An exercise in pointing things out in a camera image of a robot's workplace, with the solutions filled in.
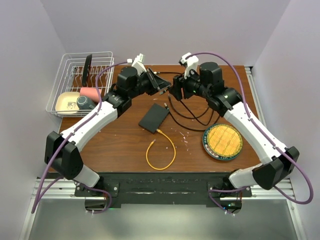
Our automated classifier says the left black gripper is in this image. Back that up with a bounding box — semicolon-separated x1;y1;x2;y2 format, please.
129;68;171;99

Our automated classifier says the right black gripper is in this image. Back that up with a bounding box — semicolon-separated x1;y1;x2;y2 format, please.
169;65;211;101

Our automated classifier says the black network switch box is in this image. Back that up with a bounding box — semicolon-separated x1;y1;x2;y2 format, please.
138;103;169;134

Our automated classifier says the yellow ethernet patch cable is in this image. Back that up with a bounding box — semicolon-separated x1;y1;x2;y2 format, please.
145;129;176;171

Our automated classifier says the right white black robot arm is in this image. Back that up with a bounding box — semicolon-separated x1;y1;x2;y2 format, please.
169;62;300;197

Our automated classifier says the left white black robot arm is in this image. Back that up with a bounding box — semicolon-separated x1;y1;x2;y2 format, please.
44;66;171;196

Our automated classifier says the pink cup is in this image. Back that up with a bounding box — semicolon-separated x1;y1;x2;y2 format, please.
79;87;102;103

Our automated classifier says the round gold wafer plate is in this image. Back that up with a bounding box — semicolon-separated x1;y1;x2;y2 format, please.
202;124;243;161

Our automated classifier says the black tablet in rack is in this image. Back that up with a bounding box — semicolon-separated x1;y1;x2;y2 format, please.
81;54;93;87

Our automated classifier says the dark teal cup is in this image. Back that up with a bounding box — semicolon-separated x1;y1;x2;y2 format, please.
76;95;96;110

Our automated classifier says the cream square plate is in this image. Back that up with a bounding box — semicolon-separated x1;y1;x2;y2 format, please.
55;91;80;115

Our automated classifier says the black cable with gold plug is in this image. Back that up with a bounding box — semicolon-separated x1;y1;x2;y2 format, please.
154;70;216;132

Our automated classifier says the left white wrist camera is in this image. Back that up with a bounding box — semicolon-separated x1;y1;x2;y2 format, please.
126;53;147;76

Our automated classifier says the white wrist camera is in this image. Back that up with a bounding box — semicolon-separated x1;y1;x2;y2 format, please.
126;53;147;76
178;52;199;79

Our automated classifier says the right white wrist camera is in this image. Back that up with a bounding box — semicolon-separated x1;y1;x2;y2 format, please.
178;52;199;79

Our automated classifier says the white wire dish rack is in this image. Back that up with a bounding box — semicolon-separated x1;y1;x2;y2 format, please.
46;51;115;118

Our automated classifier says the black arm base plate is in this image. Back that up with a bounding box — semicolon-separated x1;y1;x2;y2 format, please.
74;171;253;214

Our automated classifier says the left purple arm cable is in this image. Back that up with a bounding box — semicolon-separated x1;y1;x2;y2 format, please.
30;60;131;214

